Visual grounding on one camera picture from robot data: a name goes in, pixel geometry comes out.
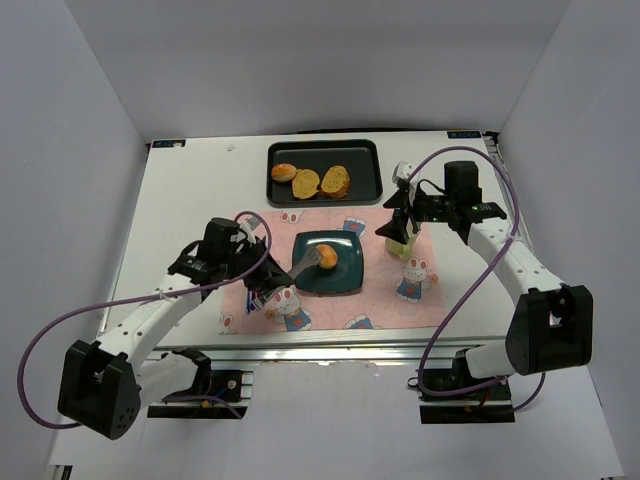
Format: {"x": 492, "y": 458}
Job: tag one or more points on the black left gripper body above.
{"x": 270, "y": 276}

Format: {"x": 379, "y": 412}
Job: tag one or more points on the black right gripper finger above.
{"x": 396, "y": 229}
{"x": 401, "y": 199}

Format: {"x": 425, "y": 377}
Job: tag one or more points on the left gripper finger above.
{"x": 266, "y": 296}
{"x": 311, "y": 258}

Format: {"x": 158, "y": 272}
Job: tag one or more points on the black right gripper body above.
{"x": 400, "y": 208}

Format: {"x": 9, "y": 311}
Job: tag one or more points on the round bread bun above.
{"x": 329, "y": 256}
{"x": 283, "y": 172}

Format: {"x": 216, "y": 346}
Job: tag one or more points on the bread slice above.
{"x": 305, "y": 184}
{"x": 335, "y": 182}

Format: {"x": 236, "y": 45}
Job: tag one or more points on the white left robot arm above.
{"x": 107, "y": 382}

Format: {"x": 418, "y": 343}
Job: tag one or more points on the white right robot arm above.
{"x": 552, "y": 325}

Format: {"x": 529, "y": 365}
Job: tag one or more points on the dark green square plate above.
{"x": 348, "y": 274}

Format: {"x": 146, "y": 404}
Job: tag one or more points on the black baking tray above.
{"x": 358, "y": 156}

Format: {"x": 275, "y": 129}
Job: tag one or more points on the pink bunny placemat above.
{"x": 399, "y": 291}

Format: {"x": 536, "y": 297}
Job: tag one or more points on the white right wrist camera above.
{"x": 402, "y": 172}

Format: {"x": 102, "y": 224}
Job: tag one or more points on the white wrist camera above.
{"x": 402, "y": 172}
{"x": 250, "y": 225}

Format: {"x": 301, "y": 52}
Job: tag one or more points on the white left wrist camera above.
{"x": 250, "y": 225}

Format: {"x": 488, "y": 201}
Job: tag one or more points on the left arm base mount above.
{"x": 184, "y": 384}

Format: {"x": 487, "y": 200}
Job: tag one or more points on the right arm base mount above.
{"x": 451, "y": 396}

